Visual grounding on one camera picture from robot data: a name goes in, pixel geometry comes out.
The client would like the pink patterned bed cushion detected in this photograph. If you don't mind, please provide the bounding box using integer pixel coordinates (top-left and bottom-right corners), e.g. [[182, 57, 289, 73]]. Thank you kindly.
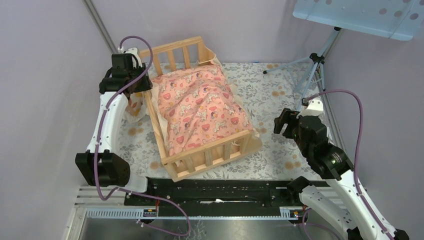
[[151, 64, 254, 156]]

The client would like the floral table mat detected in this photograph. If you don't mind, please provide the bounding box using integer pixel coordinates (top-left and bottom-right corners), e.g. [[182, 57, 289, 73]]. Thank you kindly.
[[115, 63, 320, 181]]

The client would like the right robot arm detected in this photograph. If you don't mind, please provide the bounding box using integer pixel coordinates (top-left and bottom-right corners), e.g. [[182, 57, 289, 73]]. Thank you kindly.
[[273, 97, 410, 240]]

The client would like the light blue perforated panel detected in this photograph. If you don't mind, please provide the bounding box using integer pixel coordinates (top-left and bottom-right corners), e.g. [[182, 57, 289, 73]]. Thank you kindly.
[[293, 0, 424, 41]]

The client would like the grey diagonal pole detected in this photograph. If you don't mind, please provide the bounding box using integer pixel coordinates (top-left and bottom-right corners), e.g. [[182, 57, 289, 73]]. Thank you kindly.
[[82, 0, 119, 54]]

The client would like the floral small pillow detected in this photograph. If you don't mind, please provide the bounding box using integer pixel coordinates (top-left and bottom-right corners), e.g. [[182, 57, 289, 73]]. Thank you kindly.
[[124, 92, 147, 123]]

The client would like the wooden pet bed frame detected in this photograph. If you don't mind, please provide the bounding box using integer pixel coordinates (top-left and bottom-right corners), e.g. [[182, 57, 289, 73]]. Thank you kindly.
[[137, 36, 262, 182]]

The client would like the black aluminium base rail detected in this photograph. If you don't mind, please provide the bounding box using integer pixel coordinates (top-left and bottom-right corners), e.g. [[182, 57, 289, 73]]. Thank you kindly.
[[72, 176, 372, 220]]

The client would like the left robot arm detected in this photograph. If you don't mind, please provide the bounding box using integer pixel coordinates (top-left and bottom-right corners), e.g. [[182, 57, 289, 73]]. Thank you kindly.
[[75, 47, 153, 187]]

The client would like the black tripod stand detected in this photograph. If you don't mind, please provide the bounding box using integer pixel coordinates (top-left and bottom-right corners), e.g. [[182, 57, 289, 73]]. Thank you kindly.
[[263, 27, 342, 98]]

